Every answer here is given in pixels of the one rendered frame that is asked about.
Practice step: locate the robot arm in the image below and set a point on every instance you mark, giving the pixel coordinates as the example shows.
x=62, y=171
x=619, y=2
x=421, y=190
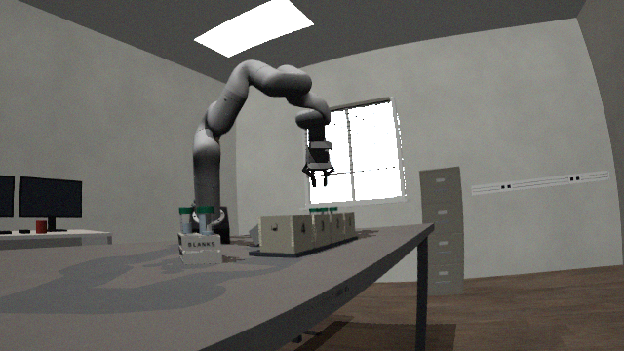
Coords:
x=224, y=111

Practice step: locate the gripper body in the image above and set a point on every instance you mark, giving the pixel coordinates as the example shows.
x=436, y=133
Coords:
x=318, y=159

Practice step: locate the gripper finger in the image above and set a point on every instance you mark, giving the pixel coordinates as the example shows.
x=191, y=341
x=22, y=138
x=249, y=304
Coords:
x=325, y=179
x=313, y=179

